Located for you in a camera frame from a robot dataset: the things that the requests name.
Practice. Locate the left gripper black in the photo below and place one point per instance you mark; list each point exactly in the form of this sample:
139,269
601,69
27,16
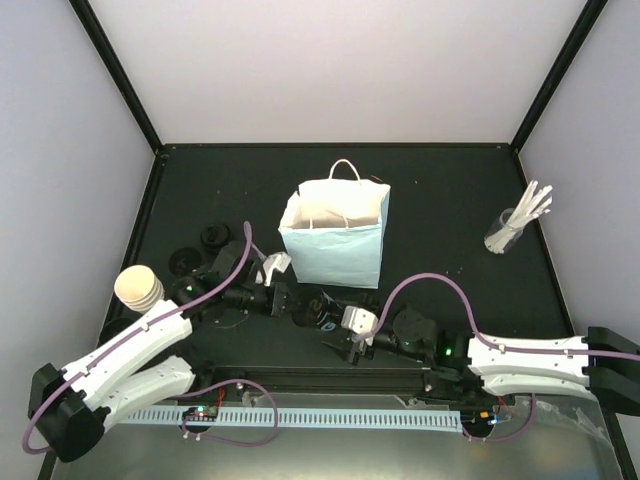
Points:
279,290

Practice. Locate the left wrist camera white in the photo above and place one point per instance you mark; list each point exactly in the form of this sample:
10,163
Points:
275,263

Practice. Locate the black frame post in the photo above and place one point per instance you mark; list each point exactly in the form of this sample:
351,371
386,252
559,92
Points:
102,45
572,45

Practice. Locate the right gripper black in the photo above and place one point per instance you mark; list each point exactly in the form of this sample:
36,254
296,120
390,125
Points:
359,347

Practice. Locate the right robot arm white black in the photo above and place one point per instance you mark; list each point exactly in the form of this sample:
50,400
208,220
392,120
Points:
601,366

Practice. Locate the right black frame post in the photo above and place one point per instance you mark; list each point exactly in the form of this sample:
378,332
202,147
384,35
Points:
572,45

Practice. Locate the light blue slotted cable duct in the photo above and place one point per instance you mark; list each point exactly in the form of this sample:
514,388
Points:
314,418

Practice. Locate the right circuit board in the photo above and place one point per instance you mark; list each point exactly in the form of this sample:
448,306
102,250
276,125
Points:
485,417

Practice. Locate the black coffee cup lid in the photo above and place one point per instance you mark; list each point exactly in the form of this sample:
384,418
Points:
215,236

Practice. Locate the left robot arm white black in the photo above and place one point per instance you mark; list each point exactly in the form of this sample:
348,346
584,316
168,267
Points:
71,408

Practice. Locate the black paper coffee cup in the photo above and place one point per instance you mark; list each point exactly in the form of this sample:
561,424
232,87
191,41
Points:
315,308

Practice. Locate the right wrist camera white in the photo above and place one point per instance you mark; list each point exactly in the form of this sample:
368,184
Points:
361,324

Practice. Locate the left black frame post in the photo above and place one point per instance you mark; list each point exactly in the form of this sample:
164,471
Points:
102,45

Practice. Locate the left circuit board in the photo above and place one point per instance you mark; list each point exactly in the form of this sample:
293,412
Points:
201,413

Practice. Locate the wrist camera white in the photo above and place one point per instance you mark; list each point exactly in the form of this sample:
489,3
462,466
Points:
361,324
275,263

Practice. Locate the light blue paper bag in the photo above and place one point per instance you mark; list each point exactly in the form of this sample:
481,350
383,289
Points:
333,229

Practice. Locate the black aluminium frame rail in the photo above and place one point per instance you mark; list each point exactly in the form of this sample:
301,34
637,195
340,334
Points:
359,381

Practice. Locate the clear glass straw holder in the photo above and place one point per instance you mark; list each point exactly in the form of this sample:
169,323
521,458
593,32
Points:
504,231

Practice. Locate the circuit board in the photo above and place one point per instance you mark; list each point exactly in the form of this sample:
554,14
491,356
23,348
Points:
485,417
201,413

